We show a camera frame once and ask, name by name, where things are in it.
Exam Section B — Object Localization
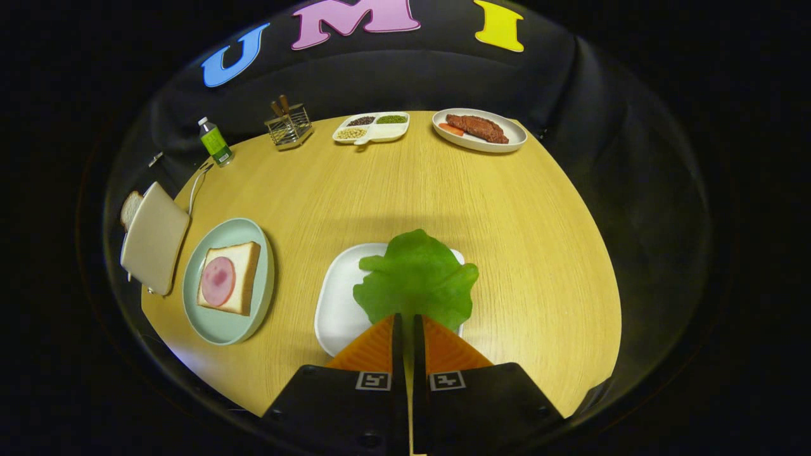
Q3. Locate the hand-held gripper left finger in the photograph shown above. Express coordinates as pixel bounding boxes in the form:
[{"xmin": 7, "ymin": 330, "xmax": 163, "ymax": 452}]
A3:
[{"xmin": 261, "ymin": 313, "xmax": 411, "ymax": 456}]

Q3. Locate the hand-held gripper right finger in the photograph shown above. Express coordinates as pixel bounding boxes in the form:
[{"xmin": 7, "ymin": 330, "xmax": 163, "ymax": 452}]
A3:
[{"xmin": 412, "ymin": 314, "xmax": 565, "ymax": 456}]

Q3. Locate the green lettuce leaf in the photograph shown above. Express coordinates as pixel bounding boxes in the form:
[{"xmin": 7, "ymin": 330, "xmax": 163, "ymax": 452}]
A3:
[{"xmin": 353, "ymin": 229, "xmax": 480, "ymax": 332}]

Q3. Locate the toasted bread slice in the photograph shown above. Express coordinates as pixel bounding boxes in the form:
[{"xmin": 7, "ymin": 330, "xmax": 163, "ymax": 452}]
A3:
[{"xmin": 120, "ymin": 191, "xmax": 144, "ymax": 231}]

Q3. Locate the white square plate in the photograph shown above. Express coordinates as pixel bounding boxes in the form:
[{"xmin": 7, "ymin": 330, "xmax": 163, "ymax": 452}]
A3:
[{"xmin": 314, "ymin": 243, "xmax": 466, "ymax": 357}]

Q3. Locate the pale green round plate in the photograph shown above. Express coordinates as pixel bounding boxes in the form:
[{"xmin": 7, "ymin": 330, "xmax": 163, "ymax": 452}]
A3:
[{"xmin": 182, "ymin": 218, "xmax": 276, "ymax": 346}]

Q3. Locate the white bread slice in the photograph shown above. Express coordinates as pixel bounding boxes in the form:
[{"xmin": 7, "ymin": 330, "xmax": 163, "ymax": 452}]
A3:
[{"xmin": 197, "ymin": 241, "xmax": 262, "ymax": 317}]

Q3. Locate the pink ham slice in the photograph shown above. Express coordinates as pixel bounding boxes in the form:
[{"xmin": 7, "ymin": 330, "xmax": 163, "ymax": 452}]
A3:
[{"xmin": 201, "ymin": 256, "xmax": 236, "ymax": 308}]

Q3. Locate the white toaster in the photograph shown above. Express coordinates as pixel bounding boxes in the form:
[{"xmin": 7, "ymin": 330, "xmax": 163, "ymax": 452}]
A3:
[{"xmin": 120, "ymin": 182, "xmax": 191, "ymax": 296}]

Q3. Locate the white oval plate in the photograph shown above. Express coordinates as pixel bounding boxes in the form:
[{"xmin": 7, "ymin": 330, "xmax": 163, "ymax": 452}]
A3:
[{"xmin": 432, "ymin": 108, "xmax": 528, "ymax": 154}]

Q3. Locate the brown steak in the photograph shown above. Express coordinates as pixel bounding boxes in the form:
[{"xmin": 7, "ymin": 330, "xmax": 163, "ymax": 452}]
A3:
[{"xmin": 445, "ymin": 113, "xmax": 509, "ymax": 145}]

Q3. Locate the white divided dish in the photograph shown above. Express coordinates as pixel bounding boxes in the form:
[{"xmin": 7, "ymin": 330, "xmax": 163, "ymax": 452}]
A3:
[{"xmin": 332, "ymin": 111, "xmax": 411, "ymax": 146}]

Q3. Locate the green label water bottle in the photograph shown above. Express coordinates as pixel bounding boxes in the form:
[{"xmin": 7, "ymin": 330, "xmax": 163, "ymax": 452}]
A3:
[{"xmin": 198, "ymin": 117, "xmax": 234, "ymax": 168}]

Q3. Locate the black backdrop cloth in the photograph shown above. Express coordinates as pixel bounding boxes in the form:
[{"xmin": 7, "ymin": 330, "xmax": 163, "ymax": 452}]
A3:
[{"xmin": 105, "ymin": 0, "xmax": 710, "ymax": 412}]

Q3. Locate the white toaster cable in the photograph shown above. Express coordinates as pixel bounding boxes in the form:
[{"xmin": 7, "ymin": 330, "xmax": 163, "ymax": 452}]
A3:
[{"xmin": 188, "ymin": 161, "xmax": 214, "ymax": 216}]

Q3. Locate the wire utensil holder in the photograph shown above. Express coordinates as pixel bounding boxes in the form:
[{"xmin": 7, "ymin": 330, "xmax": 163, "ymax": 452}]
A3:
[{"xmin": 264, "ymin": 103, "xmax": 314, "ymax": 151}]

